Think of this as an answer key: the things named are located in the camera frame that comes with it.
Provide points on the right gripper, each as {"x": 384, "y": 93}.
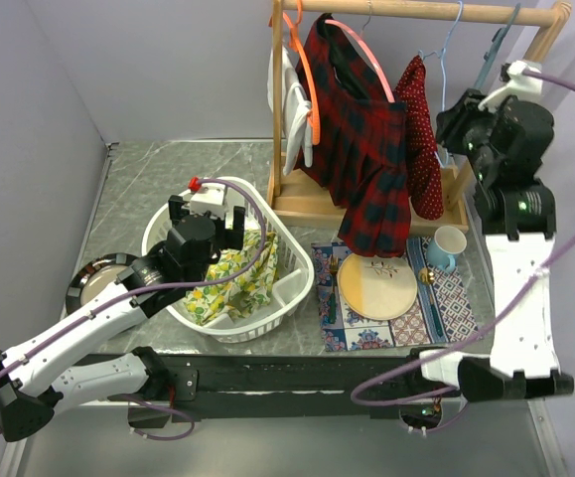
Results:
{"x": 450, "y": 122}

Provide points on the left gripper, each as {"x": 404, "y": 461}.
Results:
{"x": 230, "y": 238}

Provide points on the light blue wire hanger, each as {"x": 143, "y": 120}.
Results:
{"x": 442, "y": 54}

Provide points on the teal blue hanger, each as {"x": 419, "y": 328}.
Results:
{"x": 491, "y": 54}

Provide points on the red polka dot garment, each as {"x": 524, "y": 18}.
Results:
{"x": 424, "y": 173}

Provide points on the yellow floral garment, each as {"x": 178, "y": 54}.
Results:
{"x": 241, "y": 297}

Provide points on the red plaid skirt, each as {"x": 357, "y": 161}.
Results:
{"x": 360, "y": 159}

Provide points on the pink hanger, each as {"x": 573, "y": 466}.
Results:
{"x": 370, "y": 56}

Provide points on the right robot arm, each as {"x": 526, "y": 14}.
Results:
{"x": 504, "y": 144}

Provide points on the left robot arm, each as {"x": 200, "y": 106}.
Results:
{"x": 43, "y": 377}

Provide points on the orange hanger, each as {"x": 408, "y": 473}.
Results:
{"x": 307, "y": 74}

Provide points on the white plastic laundry basket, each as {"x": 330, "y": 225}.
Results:
{"x": 295, "y": 271}

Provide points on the wooden clothes rack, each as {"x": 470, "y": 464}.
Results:
{"x": 296, "y": 198}

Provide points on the white cloth garment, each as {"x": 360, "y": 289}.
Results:
{"x": 296, "y": 108}

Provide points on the dark rimmed brown plate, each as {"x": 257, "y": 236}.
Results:
{"x": 93, "y": 277}

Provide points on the light blue mug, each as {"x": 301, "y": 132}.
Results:
{"x": 445, "y": 247}

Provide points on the cream yellow plate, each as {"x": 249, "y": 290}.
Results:
{"x": 379, "y": 289}

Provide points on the patterned placemat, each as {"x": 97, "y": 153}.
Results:
{"x": 352, "y": 332}

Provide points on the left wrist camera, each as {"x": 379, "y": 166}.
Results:
{"x": 207, "y": 199}

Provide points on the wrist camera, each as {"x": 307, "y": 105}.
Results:
{"x": 518, "y": 83}
{"x": 207, "y": 199}

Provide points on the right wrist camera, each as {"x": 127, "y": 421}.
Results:
{"x": 518, "y": 83}

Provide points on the gold fork green handle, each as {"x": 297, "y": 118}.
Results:
{"x": 334, "y": 268}

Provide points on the gold spoon green handle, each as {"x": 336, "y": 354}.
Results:
{"x": 427, "y": 278}

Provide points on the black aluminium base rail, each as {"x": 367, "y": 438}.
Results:
{"x": 232, "y": 386}

